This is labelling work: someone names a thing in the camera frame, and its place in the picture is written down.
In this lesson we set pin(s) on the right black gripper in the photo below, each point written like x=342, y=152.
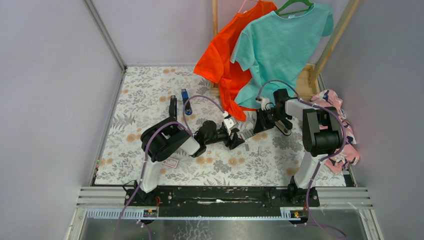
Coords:
x=261, y=124

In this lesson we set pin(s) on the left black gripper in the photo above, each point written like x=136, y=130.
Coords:
x=232, y=142

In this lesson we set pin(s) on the blue stapler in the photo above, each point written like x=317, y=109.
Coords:
x=186, y=103

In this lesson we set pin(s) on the small black stapler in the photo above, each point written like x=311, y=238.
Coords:
x=172, y=110

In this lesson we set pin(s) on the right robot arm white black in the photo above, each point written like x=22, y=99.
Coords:
x=322, y=130

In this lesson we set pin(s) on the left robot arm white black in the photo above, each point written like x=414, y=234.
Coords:
x=163, y=139

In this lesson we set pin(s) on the wooden clothes rack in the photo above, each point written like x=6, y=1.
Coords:
x=313, y=68

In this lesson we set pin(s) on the red staple box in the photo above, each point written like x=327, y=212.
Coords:
x=171, y=162

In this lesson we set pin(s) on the teal t-shirt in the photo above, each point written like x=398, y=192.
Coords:
x=275, y=49

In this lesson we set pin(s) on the orange t-shirt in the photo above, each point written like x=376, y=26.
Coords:
x=215, y=66

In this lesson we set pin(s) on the pink patterned cloth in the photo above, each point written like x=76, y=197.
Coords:
x=349, y=155

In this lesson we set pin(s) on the floral table mat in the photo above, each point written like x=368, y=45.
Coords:
x=144, y=101

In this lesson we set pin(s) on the pink clothes hanger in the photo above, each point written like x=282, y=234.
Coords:
x=246, y=5

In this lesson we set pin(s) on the green clothes hanger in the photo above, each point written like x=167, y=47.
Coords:
x=292, y=7

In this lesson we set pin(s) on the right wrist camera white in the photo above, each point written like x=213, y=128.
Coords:
x=264, y=102

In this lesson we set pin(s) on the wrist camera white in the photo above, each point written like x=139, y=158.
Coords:
x=230, y=123
x=264, y=102

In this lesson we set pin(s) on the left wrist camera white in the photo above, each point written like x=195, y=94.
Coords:
x=230, y=123

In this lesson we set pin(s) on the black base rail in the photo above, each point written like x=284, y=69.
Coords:
x=222, y=201

